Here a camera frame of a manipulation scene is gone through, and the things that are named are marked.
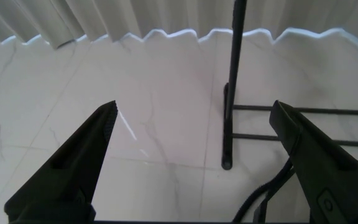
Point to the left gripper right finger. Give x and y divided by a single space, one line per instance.
346 193

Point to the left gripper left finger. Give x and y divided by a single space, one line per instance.
51 193

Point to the black clothes rack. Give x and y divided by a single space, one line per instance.
235 62

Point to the white curtain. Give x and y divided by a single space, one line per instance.
104 15

